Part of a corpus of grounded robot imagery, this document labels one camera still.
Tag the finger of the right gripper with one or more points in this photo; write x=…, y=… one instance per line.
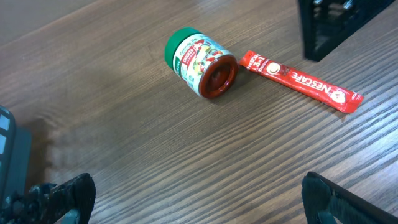
x=328, y=23

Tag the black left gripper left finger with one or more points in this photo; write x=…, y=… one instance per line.
x=70, y=202

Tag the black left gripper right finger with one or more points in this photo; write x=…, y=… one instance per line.
x=326, y=202

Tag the red Nescafe coffee stick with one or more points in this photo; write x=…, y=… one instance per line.
x=343, y=100

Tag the green lid spice jar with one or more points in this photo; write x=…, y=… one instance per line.
x=204, y=65

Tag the grey plastic shopping basket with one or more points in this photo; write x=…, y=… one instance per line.
x=15, y=152

